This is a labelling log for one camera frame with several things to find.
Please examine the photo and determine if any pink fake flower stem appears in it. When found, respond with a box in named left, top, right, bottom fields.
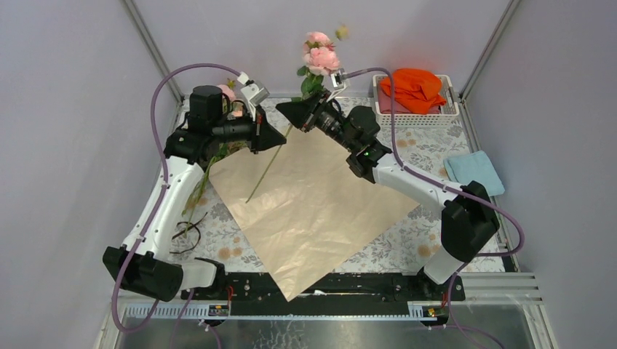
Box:
left=244, top=24, right=351, bottom=205

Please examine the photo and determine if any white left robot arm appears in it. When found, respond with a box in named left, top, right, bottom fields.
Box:
left=102, top=81, right=286, bottom=302

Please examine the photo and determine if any brown kraft wrapping paper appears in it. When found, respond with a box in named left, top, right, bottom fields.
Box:
left=210, top=130, right=417, bottom=300

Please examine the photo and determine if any light blue towel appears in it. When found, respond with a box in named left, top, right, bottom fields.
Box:
left=444, top=151, right=505, bottom=196

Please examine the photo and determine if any pink folded cloth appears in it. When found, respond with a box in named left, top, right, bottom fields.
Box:
left=378, top=88, right=412, bottom=114

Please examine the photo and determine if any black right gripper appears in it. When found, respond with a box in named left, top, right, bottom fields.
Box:
left=275, top=89, right=357, bottom=153

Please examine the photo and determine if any floral patterned table mat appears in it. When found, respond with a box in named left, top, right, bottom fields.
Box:
left=137, top=96, right=507, bottom=274

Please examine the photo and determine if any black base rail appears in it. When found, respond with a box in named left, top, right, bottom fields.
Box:
left=193, top=272, right=466, bottom=316

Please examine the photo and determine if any white perforated plastic basket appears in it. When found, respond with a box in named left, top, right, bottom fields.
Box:
left=372, top=73, right=461, bottom=128

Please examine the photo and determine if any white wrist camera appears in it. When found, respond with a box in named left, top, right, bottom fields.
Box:
left=327, top=68, right=349, bottom=102
left=236, top=72, right=269, bottom=120

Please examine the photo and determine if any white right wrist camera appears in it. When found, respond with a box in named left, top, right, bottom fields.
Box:
left=327, top=68, right=349, bottom=102

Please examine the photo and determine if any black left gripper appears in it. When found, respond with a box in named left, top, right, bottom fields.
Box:
left=209, top=102, right=285, bottom=154

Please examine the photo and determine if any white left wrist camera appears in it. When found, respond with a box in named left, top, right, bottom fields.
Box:
left=236, top=72, right=269, bottom=120

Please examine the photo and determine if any orange folded cloth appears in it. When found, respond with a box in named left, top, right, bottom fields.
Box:
left=379, top=68, right=446, bottom=114

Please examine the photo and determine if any pink fake flower bunch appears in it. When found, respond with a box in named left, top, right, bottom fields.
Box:
left=182, top=79, right=246, bottom=232

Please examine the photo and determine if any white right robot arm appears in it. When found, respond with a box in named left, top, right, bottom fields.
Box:
left=276, top=92, right=500, bottom=300

